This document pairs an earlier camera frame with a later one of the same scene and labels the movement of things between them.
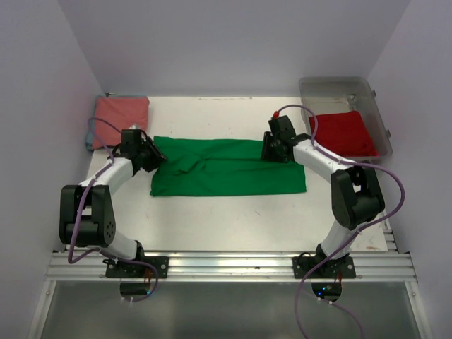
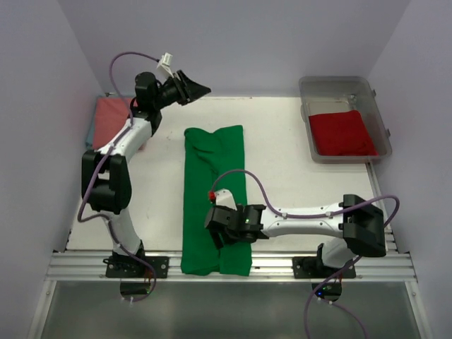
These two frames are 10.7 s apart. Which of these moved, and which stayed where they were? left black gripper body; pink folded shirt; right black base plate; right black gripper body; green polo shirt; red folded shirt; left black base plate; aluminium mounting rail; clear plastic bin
Moved: right black gripper body; left black gripper body; green polo shirt
Stayed: pink folded shirt; clear plastic bin; aluminium mounting rail; right black base plate; left black base plate; red folded shirt
